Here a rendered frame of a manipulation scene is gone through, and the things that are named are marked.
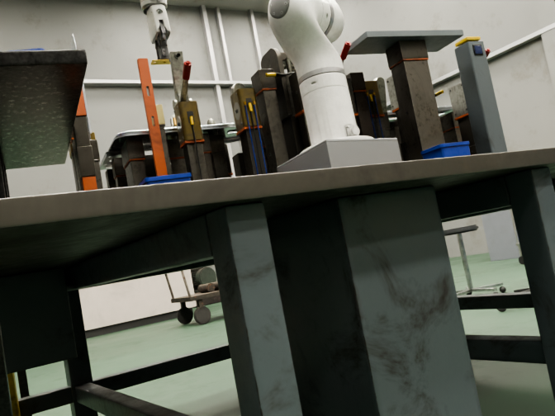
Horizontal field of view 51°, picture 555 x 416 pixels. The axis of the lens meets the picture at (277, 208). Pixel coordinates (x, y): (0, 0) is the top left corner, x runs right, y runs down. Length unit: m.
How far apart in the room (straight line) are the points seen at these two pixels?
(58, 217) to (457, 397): 0.96
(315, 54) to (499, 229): 6.79
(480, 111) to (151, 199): 1.37
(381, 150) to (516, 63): 8.61
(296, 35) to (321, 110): 0.19
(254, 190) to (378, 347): 0.48
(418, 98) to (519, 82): 8.07
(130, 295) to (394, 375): 6.98
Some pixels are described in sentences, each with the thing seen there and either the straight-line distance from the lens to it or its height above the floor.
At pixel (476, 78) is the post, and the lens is 2.05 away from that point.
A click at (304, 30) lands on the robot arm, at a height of 1.08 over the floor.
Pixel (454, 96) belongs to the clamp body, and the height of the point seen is 1.02.
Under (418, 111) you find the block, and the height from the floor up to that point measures 0.92.
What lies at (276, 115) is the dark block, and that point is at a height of 0.97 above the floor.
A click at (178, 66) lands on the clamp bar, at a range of 1.80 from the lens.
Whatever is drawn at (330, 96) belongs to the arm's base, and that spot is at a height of 0.92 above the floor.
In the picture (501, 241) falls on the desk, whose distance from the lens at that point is 8.12.
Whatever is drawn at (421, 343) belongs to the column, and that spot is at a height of 0.31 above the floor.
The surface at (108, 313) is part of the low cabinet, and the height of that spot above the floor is 0.26.
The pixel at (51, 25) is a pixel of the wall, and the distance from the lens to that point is 11.64.
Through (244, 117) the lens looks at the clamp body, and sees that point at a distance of 1.74.
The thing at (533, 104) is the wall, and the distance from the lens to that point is 9.76.
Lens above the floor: 0.56
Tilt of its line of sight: 5 degrees up
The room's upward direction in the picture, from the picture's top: 11 degrees counter-clockwise
